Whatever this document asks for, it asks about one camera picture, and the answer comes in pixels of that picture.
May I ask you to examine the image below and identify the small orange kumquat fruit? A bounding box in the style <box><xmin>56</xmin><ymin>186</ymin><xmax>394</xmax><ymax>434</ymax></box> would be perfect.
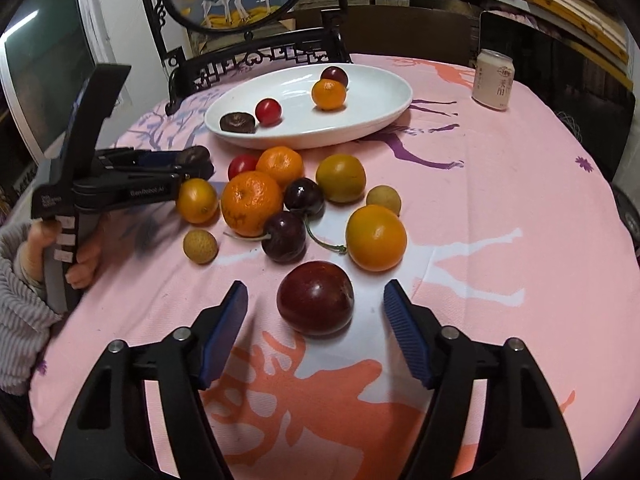
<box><xmin>176</xmin><ymin>178</ymin><xmax>218</xmax><ymax>224</ymax></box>

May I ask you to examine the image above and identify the big mandarin with stem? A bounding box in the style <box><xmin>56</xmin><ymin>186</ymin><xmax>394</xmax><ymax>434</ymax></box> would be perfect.
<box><xmin>220</xmin><ymin>171</ymin><xmax>283</xmax><ymax>237</ymax></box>

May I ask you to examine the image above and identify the red cherry tomato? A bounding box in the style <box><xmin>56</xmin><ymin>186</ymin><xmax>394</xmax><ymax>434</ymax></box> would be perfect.
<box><xmin>227</xmin><ymin>154</ymin><xmax>258</xmax><ymax>181</ymax></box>
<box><xmin>255</xmin><ymin>98</ymin><xmax>282</xmax><ymax>127</ymax></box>

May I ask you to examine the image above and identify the tan longan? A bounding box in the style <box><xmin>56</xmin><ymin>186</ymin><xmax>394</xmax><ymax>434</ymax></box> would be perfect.
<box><xmin>366</xmin><ymin>185</ymin><xmax>402</xmax><ymax>217</ymax></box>
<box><xmin>182</xmin><ymin>229</ymin><xmax>218</xmax><ymax>264</ymax></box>

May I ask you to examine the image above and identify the dark cherry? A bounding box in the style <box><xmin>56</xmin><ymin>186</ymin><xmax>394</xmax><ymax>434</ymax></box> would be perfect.
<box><xmin>283</xmin><ymin>178</ymin><xmax>324</xmax><ymax>218</ymax></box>
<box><xmin>262</xmin><ymin>211</ymin><xmax>306</xmax><ymax>263</ymax></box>

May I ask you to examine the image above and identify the large dark red plum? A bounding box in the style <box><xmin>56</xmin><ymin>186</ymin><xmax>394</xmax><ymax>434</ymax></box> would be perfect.
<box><xmin>277</xmin><ymin>261</ymin><xmax>355</xmax><ymax>337</ymax></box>

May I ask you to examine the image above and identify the person's left hand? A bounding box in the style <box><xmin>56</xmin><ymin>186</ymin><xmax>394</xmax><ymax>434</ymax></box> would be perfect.
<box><xmin>20</xmin><ymin>211</ymin><xmax>109</xmax><ymax>291</ymax></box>

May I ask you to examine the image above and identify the small mandarin behind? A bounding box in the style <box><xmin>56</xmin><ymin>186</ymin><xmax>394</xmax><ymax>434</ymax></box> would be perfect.
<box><xmin>256</xmin><ymin>146</ymin><xmax>305</xmax><ymax>190</ymax></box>

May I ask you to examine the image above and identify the red cherry tomato on plate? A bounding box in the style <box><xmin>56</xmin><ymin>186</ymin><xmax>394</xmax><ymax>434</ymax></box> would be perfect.
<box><xmin>255</xmin><ymin>98</ymin><xmax>282</xmax><ymax>127</ymax></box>

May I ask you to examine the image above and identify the black carved wooden stand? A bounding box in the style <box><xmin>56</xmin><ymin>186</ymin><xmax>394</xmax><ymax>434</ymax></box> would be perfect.
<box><xmin>142</xmin><ymin>0</ymin><xmax>352</xmax><ymax>116</ymax></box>

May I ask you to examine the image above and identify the large orange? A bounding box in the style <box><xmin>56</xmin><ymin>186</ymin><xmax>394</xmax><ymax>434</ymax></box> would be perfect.
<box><xmin>345</xmin><ymin>205</ymin><xmax>408</xmax><ymax>272</ymax></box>

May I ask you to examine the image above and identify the yellow-green orange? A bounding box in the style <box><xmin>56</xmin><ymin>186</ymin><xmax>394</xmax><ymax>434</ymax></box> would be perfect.
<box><xmin>316</xmin><ymin>154</ymin><xmax>367</xmax><ymax>204</ymax></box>

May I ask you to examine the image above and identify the small orange on plate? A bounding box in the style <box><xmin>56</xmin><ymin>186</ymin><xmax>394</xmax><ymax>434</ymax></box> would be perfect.
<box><xmin>311</xmin><ymin>78</ymin><xmax>346</xmax><ymax>112</ymax></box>

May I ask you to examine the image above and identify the grey striped left sleeve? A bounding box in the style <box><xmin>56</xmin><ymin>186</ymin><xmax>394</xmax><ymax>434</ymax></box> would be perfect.
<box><xmin>0</xmin><ymin>222</ymin><xmax>62</xmax><ymax>396</ymax></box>

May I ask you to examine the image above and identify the pink deer-print tablecloth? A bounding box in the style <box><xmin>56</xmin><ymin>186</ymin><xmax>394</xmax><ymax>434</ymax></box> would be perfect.
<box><xmin>29</xmin><ymin>56</ymin><xmax>639</xmax><ymax>479</ymax></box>

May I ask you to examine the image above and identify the dark plum on plate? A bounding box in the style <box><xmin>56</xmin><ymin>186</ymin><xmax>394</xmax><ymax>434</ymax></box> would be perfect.
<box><xmin>320</xmin><ymin>66</ymin><xmax>348</xmax><ymax>88</ymax></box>

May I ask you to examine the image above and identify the white oval plate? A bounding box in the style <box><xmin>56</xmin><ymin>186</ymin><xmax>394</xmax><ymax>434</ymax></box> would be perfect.
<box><xmin>204</xmin><ymin>63</ymin><xmax>413</xmax><ymax>150</ymax></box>

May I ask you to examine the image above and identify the white beverage can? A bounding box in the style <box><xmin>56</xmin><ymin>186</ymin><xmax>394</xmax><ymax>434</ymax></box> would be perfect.
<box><xmin>472</xmin><ymin>49</ymin><xmax>514</xmax><ymax>112</ymax></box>

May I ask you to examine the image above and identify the window with white frame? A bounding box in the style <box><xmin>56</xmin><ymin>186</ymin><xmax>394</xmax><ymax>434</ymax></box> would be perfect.
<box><xmin>1</xmin><ymin>0</ymin><xmax>114</xmax><ymax>162</ymax></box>

